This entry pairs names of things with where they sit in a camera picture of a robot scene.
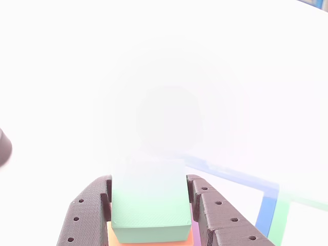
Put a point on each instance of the orange cube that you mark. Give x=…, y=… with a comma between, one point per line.
x=112, y=238

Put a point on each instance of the green cube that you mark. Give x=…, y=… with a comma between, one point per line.
x=151, y=205

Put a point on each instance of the blue tape square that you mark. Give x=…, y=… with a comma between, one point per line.
x=266, y=215

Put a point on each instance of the green tape square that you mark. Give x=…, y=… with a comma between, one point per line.
x=279, y=223

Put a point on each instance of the black tripod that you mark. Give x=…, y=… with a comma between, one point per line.
x=4, y=148

